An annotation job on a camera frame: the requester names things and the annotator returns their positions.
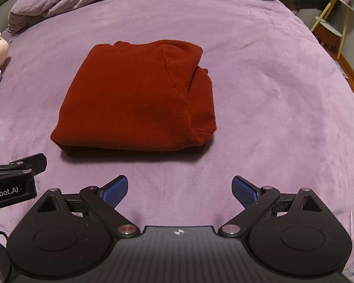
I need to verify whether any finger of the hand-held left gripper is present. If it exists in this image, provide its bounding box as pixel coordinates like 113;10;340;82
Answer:
0;153;47;180

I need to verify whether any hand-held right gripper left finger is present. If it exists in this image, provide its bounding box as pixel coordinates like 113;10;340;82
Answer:
37;175;141;239

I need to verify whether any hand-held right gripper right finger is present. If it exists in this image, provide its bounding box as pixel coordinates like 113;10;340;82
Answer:
218;175;323;239

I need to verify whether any red knit sweater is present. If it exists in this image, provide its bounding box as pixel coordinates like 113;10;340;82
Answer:
50;39;218;157

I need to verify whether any purple bed sheet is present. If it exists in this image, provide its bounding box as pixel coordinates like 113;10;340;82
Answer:
0;0;354;242

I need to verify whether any yellow side table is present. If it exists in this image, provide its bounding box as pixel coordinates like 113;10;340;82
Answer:
310;0;354;59

